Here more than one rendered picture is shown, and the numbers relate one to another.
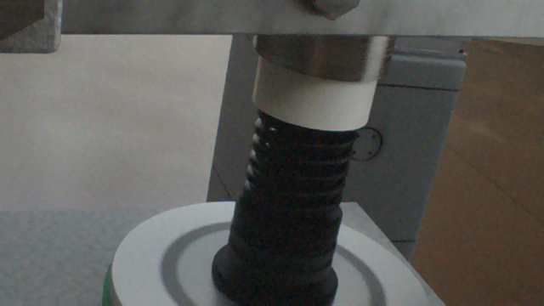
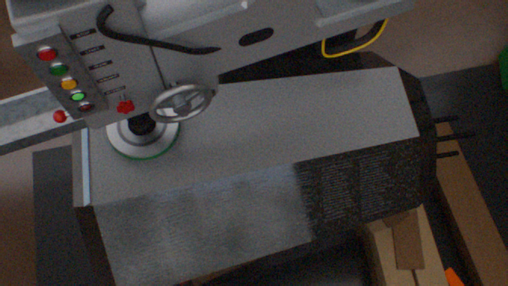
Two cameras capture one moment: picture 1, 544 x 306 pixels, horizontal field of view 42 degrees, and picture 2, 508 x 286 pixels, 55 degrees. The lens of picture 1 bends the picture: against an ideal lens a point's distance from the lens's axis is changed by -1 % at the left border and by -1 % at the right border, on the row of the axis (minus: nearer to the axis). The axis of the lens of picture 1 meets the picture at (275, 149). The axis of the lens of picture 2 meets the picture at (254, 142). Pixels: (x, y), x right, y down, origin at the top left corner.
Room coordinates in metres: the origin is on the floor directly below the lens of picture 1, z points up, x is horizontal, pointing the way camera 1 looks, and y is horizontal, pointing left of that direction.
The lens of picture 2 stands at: (0.92, 0.46, 2.22)
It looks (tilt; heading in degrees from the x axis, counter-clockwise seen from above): 67 degrees down; 195
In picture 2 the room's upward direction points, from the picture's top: 1 degrees counter-clockwise
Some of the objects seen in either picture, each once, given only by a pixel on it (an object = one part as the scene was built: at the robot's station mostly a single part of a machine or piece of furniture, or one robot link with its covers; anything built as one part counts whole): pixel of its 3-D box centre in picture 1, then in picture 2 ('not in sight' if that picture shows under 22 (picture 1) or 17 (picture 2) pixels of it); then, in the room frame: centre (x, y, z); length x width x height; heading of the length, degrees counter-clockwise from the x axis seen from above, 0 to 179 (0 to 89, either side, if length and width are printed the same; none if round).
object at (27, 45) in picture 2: not in sight; (66, 76); (0.54, -0.01, 1.41); 0.08 x 0.03 x 0.28; 125
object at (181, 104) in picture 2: not in sight; (176, 91); (0.44, 0.15, 1.24); 0.15 x 0.10 x 0.15; 125
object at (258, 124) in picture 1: (302, 144); (134, 108); (0.41, -0.02, 1.02); 0.06 x 0.06 x 0.09
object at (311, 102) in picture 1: (315, 80); not in sight; (0.41, -0.02, 1.06); 0.07 x 0.07 x 0.04
